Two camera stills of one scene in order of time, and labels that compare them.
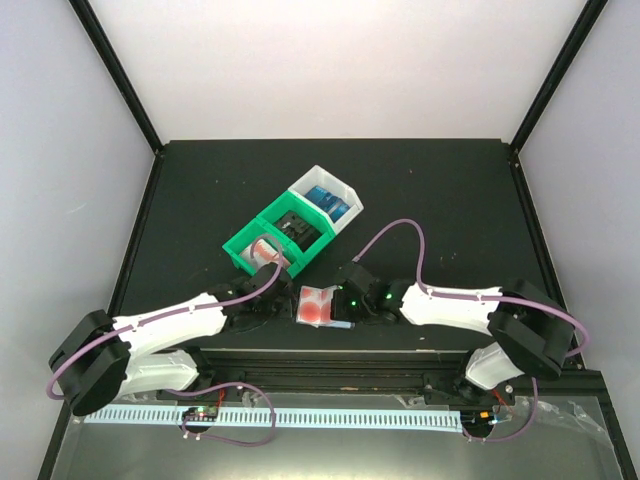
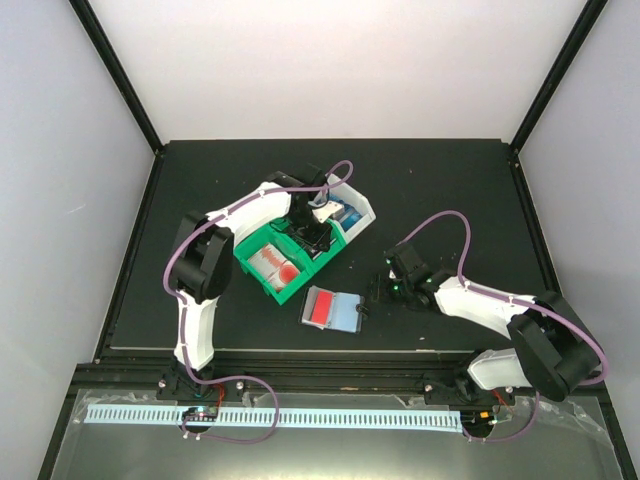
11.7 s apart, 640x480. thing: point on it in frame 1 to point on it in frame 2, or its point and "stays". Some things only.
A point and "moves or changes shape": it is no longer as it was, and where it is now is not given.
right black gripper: x=338 y=311 to x=379 y=290
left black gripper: x=286 y=310 to x=292 y=229
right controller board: x=477 y=420 stays
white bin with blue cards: x=334 y=198 moves or changes shape
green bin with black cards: x=295 y=224 moves or changes shape
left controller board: x=207 y=413 stays
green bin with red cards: x=259 y=244 moves or changes shape
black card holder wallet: x=330 y=325 to x=334 y=311
